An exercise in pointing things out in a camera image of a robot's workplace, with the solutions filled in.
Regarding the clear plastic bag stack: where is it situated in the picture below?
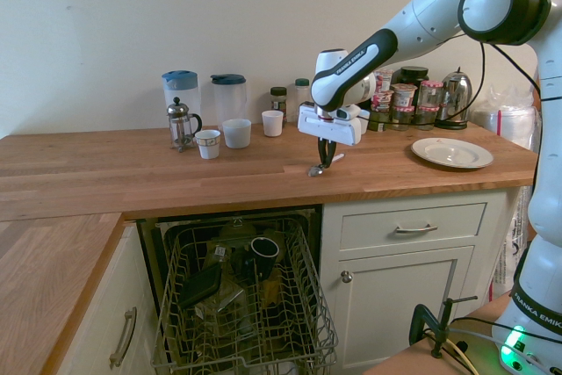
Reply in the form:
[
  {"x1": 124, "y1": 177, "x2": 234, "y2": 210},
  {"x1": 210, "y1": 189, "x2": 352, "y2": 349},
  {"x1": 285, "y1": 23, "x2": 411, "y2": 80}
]
[{"x1": 469, "y1": 83, "x2": 542, "y2": 153}]

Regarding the glass French press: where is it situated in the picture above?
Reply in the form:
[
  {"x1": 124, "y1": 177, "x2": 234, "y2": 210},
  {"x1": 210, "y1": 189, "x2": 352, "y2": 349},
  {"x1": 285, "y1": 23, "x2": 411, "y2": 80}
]
[{"x1": 165, "y1": 97, "x2": 204, "y2": 154}]

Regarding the metal wire dishwasher rack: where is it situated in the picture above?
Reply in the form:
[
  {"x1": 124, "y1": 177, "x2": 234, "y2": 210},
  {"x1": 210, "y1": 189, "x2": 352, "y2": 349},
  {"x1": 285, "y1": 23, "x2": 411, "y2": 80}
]
[{"x1": 151, "y1": 216, "x2": 340, "y2": 375}]

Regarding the glass jar red-checked lid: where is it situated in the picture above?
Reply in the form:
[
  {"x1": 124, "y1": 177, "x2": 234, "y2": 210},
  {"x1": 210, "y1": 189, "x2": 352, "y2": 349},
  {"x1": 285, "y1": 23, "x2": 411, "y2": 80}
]
[
  {"x1": 390, "y1": 105, "x2": 416, "y2": 132},
  {"x1": 414, "y1": 105, "x2": 441, "y2": 132},
  {"x1": 418, "y1": 80, "x2": 444, "y2": 109}
]

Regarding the metal drawer handle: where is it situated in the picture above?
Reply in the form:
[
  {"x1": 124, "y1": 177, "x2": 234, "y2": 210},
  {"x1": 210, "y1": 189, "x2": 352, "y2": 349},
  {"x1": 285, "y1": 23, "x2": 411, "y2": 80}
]
[{"x1": 393, "y1": 224, "x2": 439, "y2": 234}]

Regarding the yellow cable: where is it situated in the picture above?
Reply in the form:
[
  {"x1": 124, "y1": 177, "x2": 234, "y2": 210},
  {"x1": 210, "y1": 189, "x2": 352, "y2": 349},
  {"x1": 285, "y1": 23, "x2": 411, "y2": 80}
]
[{"x1": 447, "y1": 339, "x2": 480, "y2": 375}]

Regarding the large red yoghurt pot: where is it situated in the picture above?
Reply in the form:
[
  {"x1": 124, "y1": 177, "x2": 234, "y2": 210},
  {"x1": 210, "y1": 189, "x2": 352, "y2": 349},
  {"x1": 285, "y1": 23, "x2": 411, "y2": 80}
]
[{"x1": 390, "y1": 83, "x2": 417, "y2": 109}]

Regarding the wooden robot mounting board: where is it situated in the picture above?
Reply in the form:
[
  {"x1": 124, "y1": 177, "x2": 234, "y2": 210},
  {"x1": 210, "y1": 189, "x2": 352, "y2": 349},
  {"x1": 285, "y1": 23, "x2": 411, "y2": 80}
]
[{"x1": 362, "y1": 302, "x2": 522, "y2": 375}]

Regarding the brushed metal bar handle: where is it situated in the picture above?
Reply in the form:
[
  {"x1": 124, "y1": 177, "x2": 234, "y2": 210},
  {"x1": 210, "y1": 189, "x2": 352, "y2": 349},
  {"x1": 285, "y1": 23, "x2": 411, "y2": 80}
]
[{"x1": 108, "y1": 306, "x2": 139, "y2": 370}]

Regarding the dark glass jar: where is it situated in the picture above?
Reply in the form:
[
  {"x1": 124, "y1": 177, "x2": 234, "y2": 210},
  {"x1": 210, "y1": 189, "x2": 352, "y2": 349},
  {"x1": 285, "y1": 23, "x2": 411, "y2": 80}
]
[{"x1": 367, "y1": 109, "x2": 393, "y2": 133}]

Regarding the black metal clamp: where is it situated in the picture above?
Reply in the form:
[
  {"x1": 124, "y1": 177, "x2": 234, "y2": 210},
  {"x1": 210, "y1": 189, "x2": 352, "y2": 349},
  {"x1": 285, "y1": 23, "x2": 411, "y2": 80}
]
[{"x1": 408, "y1": 295, "x2": 479, "y2": 360}]

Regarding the black rectangular container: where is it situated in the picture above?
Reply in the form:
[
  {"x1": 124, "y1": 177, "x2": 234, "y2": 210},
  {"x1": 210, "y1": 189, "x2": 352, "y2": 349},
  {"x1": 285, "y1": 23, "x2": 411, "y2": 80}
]
[{"x1": 176, "y1": 264, "x2": 224, "y2": 310}]

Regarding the grey cable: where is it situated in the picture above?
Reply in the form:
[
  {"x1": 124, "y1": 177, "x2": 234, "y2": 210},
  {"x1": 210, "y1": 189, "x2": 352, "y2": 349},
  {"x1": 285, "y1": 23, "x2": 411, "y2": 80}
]
[{"x1": 446, "y1": 316, "x2": 562, "y2": 375}]

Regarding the clear pitcher light-blue lid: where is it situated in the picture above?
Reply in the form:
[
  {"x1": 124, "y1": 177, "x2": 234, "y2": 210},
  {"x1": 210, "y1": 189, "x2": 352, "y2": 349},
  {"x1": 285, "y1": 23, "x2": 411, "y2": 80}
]
[{"x1": 161, "y1": 69, "x2": 202, "y2": 131}]

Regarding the clear jar green lid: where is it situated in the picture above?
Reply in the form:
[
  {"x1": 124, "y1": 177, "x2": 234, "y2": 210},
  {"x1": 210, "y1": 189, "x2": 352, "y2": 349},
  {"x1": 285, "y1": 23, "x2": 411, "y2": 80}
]
[{"x1": 293, "y1": 78, "x2": 312, "y2": 124}]

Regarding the green lid spice jar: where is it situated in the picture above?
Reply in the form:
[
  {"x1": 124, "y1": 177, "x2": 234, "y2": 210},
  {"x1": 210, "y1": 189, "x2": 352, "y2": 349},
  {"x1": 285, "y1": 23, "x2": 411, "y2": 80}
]
[{"x1": 269, "y1": 86, "x2": 289, "y2": 124}]

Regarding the clear pitcher dark-blue lid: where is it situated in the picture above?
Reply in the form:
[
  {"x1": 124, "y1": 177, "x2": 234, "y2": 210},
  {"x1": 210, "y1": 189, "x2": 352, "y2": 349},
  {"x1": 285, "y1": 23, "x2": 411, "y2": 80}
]
[{"x1": 209, "y1": 74, "x2": 249, "y2": 126}]

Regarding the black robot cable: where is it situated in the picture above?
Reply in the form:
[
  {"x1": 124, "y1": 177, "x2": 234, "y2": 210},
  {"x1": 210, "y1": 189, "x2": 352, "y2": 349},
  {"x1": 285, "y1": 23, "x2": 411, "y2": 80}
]
[{"x1": 469, "y1": 39, "x2": 542, "y2": 117}]

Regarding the black mug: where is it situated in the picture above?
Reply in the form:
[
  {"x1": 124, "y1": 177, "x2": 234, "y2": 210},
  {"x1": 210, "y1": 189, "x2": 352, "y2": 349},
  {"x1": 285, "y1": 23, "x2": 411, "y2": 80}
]
[{"x1": 249, "y1": 236, "x2": 281, "y2": 282}]

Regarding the red white yoghurt pot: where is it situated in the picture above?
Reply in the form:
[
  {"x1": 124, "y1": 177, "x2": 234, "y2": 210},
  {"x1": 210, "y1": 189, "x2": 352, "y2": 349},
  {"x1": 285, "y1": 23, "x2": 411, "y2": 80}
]
[
  {"x1": 371, "y1": 90, "x2": 395, "y2": 113},
  {"x1": 374, "y1": 69, "x2": 395, "y2": 94}
]

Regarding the white ceramic plate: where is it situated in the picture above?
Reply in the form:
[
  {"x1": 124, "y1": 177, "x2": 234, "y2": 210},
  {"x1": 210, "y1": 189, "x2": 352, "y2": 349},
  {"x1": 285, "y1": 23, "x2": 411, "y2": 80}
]
[{"x1": 410, "y1": 136, "x2": 495, "y2": 170}]

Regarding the small white ceramic cup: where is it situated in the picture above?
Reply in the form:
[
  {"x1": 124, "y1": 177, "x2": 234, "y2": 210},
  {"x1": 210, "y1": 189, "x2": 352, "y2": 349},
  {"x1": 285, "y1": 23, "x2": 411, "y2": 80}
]
[{"x1": 261, "y1": 110, "x2": 285, "y2": 138}]

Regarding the shiny metal spoon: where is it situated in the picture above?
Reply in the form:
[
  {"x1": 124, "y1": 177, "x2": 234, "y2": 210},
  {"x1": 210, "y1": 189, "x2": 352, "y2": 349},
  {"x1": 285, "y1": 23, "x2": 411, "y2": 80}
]
[{"x1": 306, "y1": 153, "x2": 347, "y2": 177}]

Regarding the small patterned paper cup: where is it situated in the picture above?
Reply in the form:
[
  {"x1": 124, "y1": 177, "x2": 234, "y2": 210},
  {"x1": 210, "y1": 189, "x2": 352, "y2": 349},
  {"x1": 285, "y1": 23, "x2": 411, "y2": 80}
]
[{"x1": 194, "y1": 129, "x2": 221, "y2": 160}]

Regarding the white cabinet drawer front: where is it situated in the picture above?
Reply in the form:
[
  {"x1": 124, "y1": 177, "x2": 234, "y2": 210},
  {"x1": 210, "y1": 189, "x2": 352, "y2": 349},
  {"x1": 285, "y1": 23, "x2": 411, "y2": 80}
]
[{"x1": 339, "y1": 202, "x2": 489, "y2": 250}]

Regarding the dark jar black lid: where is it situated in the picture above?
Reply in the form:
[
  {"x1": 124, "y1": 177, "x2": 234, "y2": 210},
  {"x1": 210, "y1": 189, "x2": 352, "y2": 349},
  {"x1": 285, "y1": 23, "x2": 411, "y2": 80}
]
[{"x1": 398, "y1": 66, "x2": 430, "y2": 87}]

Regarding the built-in dishwasher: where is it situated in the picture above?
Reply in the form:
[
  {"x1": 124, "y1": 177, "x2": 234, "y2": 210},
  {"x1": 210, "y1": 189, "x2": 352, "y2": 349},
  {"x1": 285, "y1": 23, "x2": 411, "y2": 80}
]
[{"x1": 134, "y1": 204, "x2": 325, "y2": 375}]

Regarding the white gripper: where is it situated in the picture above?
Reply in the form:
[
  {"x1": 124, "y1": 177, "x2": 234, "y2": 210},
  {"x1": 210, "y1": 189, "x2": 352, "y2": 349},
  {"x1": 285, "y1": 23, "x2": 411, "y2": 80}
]
[{"x1": 297, "y1": 102, "x2": 364, "y2": 169}]

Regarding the stainless steel electric kettle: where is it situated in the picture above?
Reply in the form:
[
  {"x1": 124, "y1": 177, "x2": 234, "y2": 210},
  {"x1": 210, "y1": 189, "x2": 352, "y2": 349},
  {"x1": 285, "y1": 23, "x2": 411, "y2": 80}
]
[{"x1": 434, "y1": 66, "x2": 475, "y2": 132}]

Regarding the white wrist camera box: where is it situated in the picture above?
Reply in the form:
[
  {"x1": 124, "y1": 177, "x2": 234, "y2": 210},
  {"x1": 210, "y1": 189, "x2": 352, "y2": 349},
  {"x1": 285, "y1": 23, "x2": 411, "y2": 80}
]
[{"x1": 335, "y1": 105, "x2": 363, "y2": 123}]

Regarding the white corner cabinet door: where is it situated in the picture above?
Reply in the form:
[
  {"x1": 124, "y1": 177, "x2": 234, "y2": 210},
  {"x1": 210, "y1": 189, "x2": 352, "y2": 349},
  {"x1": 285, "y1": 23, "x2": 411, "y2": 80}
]
[{"x1": 55, "y1": 221, "x2": 164, "y2": 375}]

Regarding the wide white ceramic cup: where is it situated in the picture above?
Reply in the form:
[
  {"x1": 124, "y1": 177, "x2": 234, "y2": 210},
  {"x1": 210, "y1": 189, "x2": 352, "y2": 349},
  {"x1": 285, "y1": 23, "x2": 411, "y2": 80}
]
[{"x1": 221, "y1": 118, "x2": 253, "y2": 149}]

